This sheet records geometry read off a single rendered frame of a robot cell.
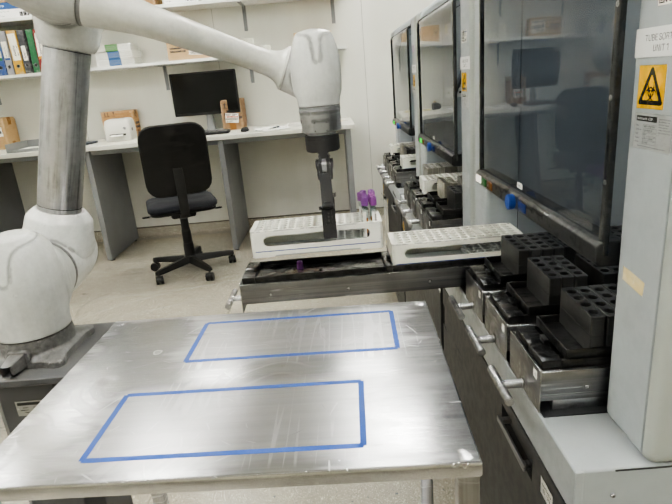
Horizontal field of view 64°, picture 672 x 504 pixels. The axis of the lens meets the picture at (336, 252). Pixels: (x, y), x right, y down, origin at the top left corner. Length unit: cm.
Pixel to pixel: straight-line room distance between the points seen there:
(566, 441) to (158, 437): 54
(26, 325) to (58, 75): 55
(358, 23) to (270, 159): 133
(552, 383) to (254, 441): 43
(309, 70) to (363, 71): 357
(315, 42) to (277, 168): 366
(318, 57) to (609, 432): 84
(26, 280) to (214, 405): 62
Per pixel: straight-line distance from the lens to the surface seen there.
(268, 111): 473
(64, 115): 140
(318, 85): 115
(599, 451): 83
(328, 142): 117
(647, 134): 72
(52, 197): 143
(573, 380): 87
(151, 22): 120
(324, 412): 73
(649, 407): 79
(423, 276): 123
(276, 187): 481
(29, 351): 132
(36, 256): 128
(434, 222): 162
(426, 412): 72
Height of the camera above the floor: 123
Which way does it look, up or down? 18 degrees down
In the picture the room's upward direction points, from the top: 5 degrees counter-clockwise
